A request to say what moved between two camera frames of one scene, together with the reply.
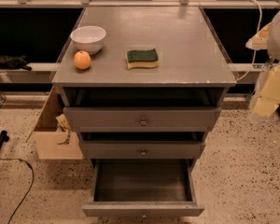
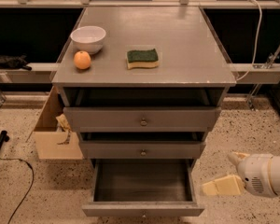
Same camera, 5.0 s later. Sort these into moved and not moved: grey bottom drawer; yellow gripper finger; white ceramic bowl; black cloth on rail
Moved: yellow gripper finger
Not moved: white ceramic bowl; grey bottom drawer; black cloth on rail
